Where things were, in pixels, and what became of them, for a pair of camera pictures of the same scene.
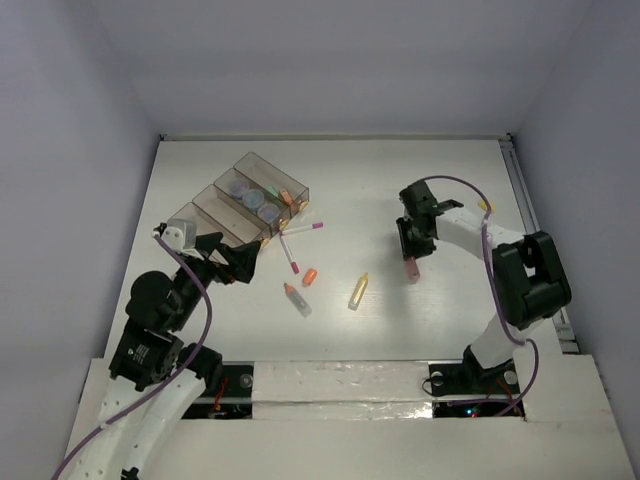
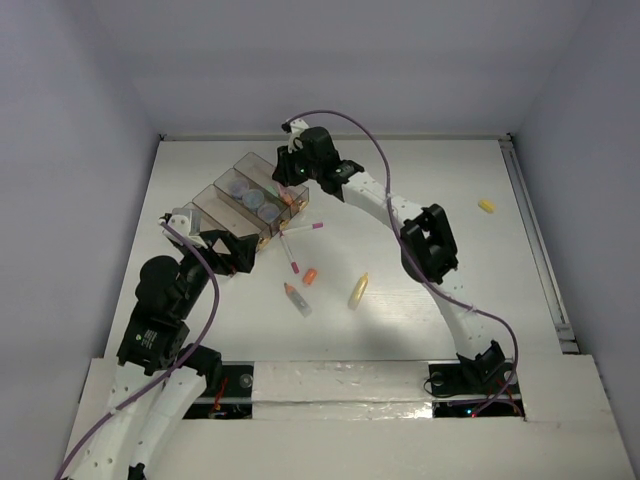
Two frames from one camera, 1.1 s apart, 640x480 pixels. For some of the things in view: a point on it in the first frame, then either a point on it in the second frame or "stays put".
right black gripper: x=408 y=248 → x=283 y=172
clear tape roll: x=238 y=187 stays put
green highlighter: x=272 y=190 stays put
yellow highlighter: x=358 y=292 stays put
